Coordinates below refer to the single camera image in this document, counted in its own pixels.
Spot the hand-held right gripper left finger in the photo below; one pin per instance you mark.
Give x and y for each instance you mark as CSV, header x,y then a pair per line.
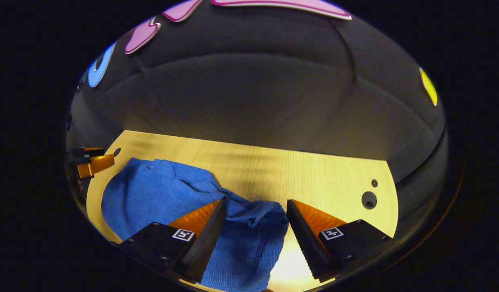
x,y
206,243

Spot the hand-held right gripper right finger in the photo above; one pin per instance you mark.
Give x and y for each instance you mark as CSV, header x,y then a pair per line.
x,y
306,243

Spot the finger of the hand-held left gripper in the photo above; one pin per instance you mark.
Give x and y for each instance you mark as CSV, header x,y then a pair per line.
x,y
87,153
97,164

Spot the blue button shirt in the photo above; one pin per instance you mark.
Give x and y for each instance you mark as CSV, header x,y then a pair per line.
x,y
152,194

